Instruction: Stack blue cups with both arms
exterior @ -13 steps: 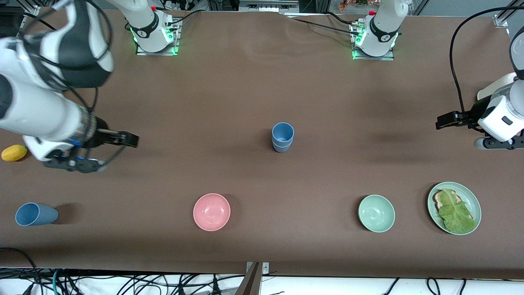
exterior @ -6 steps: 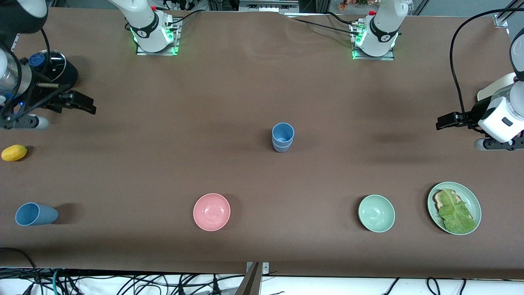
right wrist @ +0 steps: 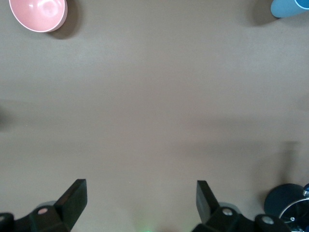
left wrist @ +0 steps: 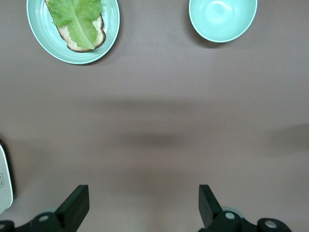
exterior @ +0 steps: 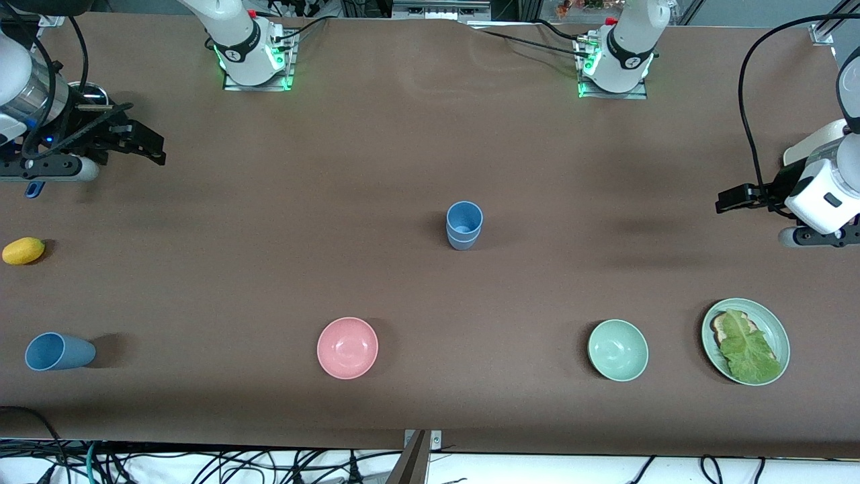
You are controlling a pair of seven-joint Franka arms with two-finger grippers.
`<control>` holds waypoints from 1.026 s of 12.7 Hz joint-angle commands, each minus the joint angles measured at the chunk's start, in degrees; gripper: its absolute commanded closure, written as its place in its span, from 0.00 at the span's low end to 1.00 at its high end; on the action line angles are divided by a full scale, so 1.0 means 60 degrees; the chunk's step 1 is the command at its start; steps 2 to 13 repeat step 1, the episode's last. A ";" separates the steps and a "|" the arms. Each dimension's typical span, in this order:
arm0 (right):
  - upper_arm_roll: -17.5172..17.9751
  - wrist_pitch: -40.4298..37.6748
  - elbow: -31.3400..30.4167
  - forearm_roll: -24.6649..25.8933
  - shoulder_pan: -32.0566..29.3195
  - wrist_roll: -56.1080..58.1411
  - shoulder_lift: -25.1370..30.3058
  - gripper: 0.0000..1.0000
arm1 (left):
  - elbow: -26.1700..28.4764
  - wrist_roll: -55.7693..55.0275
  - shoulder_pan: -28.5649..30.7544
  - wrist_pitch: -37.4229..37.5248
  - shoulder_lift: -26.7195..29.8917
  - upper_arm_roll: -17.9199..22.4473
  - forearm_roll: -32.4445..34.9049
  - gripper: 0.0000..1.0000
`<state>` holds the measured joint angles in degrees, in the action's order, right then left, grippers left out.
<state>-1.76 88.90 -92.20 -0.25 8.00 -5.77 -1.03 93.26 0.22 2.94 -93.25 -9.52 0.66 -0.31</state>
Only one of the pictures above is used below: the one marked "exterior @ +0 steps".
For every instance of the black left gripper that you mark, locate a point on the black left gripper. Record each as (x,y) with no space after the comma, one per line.
(779,183)

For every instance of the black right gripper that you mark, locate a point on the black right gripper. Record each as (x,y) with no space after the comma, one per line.
(86,136)

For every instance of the blue plastic cup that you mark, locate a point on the blue plastic cup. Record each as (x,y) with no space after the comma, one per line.
(60,353)
(465,216)

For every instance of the blue cup holding white paper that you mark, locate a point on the blue cup holding white paper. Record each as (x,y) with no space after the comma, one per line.
(463,246)

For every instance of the glass pot lid blue knob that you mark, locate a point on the glass pot lid blue knob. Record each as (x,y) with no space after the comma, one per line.
(94,91)

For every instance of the cream toaster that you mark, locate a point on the cream toaster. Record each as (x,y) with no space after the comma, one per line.
(809,148)

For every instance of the toast slice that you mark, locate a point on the toast slice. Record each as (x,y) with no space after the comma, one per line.
(719,329)

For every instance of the mint green plate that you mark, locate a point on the mint green plate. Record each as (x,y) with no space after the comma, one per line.
(776,329)

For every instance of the green lettuce leaf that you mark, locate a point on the green lettuce leaf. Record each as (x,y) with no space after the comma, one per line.
(749,353)

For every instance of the yellow lemon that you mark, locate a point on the yellow lemon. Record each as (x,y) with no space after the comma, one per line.
(23,251)

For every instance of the mint green bowl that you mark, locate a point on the mint green bowl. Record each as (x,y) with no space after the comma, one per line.
(618,350)

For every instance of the pink bowl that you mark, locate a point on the pink bowl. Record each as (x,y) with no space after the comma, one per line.
(347,348)

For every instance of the grey metal box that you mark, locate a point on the grey metal box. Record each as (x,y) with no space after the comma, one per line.
(440,9)

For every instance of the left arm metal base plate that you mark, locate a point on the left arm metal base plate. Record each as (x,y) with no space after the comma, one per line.
(625,95)

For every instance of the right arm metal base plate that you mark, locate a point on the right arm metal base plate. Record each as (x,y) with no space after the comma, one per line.
(289,67)

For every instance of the metal table bracket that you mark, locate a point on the metal table bracket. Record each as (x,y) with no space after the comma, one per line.
(437,440)

